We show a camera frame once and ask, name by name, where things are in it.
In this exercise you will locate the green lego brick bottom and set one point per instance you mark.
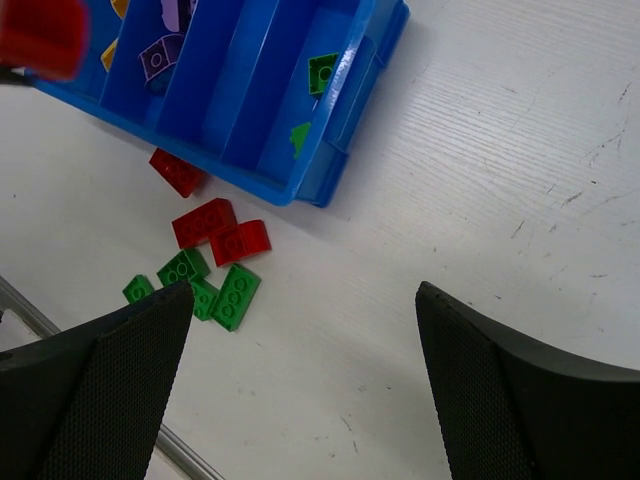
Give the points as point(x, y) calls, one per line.
point(138, 288)

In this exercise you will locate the yellow lego brick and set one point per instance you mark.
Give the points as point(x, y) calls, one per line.
point(108, 55)

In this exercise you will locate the red half-round lego brick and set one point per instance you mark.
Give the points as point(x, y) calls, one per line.
point(183, 177)

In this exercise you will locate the green lego brick small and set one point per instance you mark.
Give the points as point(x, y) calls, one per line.
point(205, 296)

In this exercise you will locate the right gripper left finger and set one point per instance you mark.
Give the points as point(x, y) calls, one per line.
point(88, 403)

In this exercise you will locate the red long lego brick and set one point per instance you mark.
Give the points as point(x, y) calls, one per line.
point(195, 227)

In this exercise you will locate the red small lego brick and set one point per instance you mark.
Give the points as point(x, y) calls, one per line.
point(238, 242)

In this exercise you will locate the green lego brick top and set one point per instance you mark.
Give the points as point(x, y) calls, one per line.
point(298, 137)

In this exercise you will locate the purple lego brick studs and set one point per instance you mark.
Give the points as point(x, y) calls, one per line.
point(161, 55)

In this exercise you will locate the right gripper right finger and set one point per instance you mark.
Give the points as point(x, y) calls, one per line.
point(512, 407)

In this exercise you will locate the blue divided plastic bin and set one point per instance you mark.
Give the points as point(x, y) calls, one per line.
point(240, 85)

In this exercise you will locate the red oval lego brick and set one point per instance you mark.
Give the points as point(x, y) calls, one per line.
point(49, 38)

